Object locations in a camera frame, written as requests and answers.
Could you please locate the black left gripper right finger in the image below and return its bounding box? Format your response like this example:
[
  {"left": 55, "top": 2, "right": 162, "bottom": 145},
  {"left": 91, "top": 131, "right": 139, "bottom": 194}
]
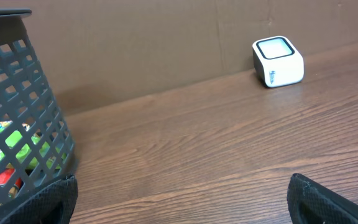
[{"left": 287, "top": 173, "right": 358, "bottom": 224}]

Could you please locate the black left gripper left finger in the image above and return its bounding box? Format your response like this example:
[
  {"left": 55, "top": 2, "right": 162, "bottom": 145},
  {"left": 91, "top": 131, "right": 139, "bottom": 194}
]
[{"left": 0, "top": 174, "right": 78, "bottom": 223}]

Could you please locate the white barcode scanner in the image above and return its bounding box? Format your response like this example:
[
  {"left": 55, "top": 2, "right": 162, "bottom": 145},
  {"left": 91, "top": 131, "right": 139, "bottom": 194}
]
[{"left": 252, "top": 35, "right": 305, "bottom": 88}]

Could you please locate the red snack packet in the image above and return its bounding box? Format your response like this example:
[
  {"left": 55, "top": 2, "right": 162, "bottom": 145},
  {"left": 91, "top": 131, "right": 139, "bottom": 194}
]
[{"left": 0, "top": 150, "right": 23, "bottom": 199}]

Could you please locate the dark grey plastic basket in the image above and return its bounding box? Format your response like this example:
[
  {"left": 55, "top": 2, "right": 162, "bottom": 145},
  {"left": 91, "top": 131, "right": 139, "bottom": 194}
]
[{"left": 0, "top": 9, "right": 78, "bottom": 206}]

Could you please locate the green snack packet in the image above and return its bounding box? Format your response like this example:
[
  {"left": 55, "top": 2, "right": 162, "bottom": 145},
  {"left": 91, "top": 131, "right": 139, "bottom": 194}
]
[{"left": 0, "top": 121, "right": 56, "bottom": 170}]

